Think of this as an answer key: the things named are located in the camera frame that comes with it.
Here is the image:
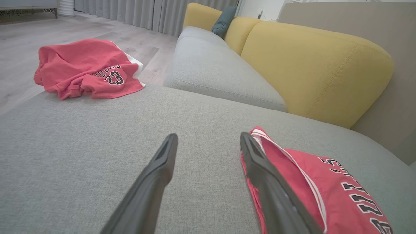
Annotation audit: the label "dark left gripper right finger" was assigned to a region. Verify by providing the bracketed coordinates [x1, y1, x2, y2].
[240, 132, 324, 234]

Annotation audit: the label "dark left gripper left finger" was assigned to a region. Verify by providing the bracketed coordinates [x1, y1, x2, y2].
[100, 133, 179, 234]

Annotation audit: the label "red white-trimmed basketball jersey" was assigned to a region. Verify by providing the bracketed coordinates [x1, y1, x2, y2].
[240, 126, 394, 234]

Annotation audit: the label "red shorts with number 23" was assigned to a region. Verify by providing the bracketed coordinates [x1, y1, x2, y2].
[34, 38, 146, 100]

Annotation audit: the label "large yellow sofa backrest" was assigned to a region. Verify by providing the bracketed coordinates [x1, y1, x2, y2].
[241, 21, 395, 129]

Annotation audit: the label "grey sofa seat cushion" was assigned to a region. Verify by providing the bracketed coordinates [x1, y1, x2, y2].
[163, 26, 287, 113]

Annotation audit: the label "medium yellow sofa backrest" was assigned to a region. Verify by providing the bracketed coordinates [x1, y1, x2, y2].
[224, 16, 261, 56]

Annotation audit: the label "grey pleated curtain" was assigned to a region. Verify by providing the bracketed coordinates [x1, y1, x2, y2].
[74, 0, 240, 37]

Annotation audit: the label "small yellow sofa backrest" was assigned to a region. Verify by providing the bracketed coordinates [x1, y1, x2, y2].
[183, 3, 223, 32]

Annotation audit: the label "teal throw pillow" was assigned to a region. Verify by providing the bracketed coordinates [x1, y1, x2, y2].
[211, 6, 237, 38]

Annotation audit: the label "white ribbed cylinder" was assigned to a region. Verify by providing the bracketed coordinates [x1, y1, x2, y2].
[58, 0, 75, 17]

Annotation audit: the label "low cabinet with legs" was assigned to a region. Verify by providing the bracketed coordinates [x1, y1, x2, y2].
[0, 0, 59, 20]

